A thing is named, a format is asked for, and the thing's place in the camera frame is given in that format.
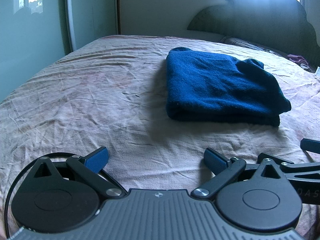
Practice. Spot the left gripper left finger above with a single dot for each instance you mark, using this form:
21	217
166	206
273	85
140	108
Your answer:
62	191

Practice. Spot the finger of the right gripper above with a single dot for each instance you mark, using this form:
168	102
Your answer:
310	145
276	159

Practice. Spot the dark upholstered headboard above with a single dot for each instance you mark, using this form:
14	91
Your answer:
278	24

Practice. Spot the purple crumpled cloth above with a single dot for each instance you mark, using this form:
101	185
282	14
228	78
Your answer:
299	60

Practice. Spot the white patterned cloth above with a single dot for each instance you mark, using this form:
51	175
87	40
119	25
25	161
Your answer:
317	73

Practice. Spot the blue knit sweater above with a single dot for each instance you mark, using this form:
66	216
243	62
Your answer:
205	86

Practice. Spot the glossy sliding wardrobe door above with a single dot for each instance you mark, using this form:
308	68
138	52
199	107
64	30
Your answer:
36	33

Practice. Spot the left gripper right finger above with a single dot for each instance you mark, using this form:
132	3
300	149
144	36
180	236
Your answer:
266	202

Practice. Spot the pink wrinkled bed sheet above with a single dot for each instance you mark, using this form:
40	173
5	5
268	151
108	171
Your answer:
112	92

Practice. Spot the dark patterned pillow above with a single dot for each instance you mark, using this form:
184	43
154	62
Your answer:
255	46

